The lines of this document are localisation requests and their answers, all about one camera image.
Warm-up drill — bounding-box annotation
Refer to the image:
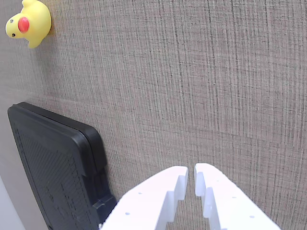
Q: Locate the black plastic case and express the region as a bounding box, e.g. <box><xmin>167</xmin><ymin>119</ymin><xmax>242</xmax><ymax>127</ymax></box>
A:
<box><xmin>7</xmin><ymin>102</ymin><xmax>118</xmax><ymax>230</ymax></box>

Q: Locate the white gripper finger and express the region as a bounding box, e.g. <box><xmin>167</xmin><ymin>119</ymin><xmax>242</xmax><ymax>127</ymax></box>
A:
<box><xmin>194</xmin><ymin>163</ymin><xmax>282</xmax><ymax>230</ymax></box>
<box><xmin>99</xmin><ymin>165</ymin><xmax>189</xmax><ymax>230</ymax></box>

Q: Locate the yellow rubber duck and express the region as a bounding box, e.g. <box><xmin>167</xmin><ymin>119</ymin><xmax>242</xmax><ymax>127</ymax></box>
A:
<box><xmin>5</xmin><ymin>0</ymin><xmax>52</xmax><ymax>49</ymax></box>

